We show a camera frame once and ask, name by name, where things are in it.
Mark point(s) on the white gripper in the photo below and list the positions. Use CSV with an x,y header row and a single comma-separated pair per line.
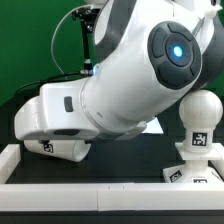
x,y
55,114

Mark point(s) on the white lamp shade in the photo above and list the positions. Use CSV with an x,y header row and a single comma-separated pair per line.
x,y
73,150

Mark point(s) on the white lamp bulb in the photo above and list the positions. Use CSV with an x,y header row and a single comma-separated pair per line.
x,y
200,112

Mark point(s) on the white lamp base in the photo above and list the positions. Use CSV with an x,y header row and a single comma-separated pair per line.
x,y
195,168

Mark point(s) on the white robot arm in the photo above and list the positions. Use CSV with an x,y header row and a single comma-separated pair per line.
x,y
149,54

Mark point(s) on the white marker sheet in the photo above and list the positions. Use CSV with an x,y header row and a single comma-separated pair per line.
x,y
153,127

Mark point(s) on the white left fence rail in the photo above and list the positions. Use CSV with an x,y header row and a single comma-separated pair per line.
x,y
9,159

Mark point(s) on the white fence rail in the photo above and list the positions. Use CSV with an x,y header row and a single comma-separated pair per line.
x,y
9,159
111,197

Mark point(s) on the black camera on stand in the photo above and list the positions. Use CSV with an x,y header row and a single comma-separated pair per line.
x,y
87,17

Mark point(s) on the white front fence rail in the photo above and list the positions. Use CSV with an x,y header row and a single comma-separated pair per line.
x,y
111,197

